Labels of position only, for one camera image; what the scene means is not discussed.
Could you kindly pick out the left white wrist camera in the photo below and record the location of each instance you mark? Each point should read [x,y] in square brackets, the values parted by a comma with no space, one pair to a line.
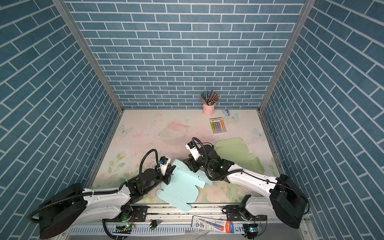
[164,167]

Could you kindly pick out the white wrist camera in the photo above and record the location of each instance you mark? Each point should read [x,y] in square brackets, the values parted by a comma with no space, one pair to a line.
[164,167]
[193,150]

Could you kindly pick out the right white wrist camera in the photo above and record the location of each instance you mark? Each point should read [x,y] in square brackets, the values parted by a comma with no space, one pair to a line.
[193,150]

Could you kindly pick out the pack of coloured markers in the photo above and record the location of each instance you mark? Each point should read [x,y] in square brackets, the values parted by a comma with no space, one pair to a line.
[217,125]

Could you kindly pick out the light blue paper box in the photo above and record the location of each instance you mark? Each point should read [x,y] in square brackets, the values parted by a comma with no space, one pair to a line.
[183,187]

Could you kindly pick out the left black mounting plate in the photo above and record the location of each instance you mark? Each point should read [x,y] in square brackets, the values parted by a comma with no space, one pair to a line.
[138,213]

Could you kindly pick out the left green circuit board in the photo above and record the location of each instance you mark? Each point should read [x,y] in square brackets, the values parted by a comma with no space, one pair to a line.
[122,229]

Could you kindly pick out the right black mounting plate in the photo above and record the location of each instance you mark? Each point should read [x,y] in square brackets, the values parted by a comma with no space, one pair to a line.
[239,213]

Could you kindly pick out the black mounting plate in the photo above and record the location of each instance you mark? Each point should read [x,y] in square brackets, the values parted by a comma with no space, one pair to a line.
[239,213]
[138,213]

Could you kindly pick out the pink pencil cup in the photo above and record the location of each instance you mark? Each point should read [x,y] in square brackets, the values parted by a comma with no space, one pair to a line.
[208,110]

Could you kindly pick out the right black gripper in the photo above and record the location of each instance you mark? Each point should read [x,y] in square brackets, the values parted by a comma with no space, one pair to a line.
[192,165]

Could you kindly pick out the right green lit device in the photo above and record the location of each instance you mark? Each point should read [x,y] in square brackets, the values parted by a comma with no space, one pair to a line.
[251,231]

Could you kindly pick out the small black knob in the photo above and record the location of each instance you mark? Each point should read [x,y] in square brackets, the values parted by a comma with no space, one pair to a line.
[153,224]

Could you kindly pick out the coloured pencils bundle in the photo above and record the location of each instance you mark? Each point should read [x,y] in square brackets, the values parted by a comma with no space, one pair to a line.
[209,98]

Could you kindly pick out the light green flat paper box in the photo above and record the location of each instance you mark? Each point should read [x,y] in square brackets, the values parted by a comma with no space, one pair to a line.
[237,151]

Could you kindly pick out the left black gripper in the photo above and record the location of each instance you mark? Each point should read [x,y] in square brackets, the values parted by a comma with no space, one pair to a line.
[168,174]

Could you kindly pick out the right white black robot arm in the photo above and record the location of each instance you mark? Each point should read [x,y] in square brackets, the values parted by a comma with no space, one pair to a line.
[286,199]

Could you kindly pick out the white red blue package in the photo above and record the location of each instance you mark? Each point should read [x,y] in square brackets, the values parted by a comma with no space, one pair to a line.
[213,225]

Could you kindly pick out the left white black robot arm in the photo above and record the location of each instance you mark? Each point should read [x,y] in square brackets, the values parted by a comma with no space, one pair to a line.
[75,204]

